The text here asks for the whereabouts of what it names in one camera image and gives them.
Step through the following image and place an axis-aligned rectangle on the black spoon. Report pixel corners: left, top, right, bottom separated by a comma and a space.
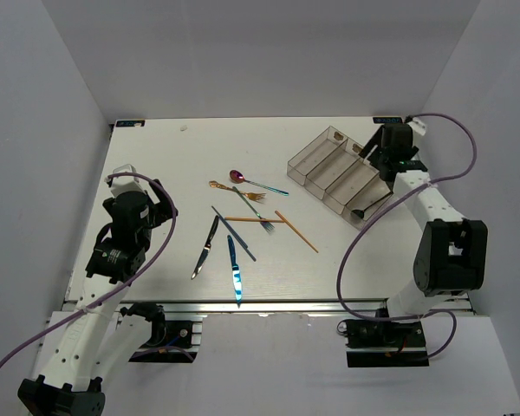
351, 192, 393, 219

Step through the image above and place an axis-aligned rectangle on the iridescent purple spoon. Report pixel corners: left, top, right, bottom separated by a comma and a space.
229, 169, 289, 196

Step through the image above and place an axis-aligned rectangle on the orange chopstick horizontal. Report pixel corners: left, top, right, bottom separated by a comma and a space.
224, 217, 284, 224

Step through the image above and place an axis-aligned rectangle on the ornate gold fork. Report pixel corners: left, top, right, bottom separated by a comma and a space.
209, 180, 266, 202

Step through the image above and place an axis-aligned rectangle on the orange chopstick diagonal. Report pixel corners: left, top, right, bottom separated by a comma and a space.
274, 210, 319, 253

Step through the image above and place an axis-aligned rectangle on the iridescent green fork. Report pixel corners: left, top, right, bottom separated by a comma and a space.
231, 186, 275, 234

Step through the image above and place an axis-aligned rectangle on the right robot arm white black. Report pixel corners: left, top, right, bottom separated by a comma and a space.
359, 122, 488, 346

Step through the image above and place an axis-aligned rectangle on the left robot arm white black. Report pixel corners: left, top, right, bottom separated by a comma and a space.
17, 172, 178, 415

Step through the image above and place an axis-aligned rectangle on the blue label right corner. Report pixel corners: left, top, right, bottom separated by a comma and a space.
372, 116, 403, 124

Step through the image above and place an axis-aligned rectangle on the blue label corner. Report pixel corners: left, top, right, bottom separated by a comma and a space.
114, 120, 146, 128
372, 116, 403, 124

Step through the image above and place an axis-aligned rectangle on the clear compartment organizer tray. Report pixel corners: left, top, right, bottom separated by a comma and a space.
287, 126, 392, 230

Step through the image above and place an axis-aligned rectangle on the blue label left corner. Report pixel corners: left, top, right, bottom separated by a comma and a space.
114, 120, 146, 128

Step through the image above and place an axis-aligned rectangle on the blue iridescent knife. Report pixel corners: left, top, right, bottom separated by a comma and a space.
227, 235, 243, 307

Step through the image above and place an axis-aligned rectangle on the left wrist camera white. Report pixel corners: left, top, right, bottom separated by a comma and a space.
105, 164, 145, 198

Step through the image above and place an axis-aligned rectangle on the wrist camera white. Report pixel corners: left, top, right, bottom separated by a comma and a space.
405, 116, 427, 137
105, 164, 145, 198

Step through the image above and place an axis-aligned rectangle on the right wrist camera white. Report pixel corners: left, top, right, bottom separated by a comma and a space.
405, 116, 427, 137

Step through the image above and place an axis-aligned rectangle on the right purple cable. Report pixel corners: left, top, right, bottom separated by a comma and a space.
336, 113, 478, 360

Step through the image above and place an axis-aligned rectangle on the purple cable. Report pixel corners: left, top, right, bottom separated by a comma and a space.
0, 172, 179, 416
336, 113, 478, 360

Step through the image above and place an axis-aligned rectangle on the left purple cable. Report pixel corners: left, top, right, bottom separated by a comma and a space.
0, 172, 179, 416

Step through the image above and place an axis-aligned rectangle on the black handle silver knife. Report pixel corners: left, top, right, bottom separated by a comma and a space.
191, 215, 219, 280

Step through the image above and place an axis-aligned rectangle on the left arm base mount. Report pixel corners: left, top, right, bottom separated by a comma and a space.
120, 302, 201, 363

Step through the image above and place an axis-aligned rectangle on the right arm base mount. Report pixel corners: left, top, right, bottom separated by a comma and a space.
336, 320, 429, 368

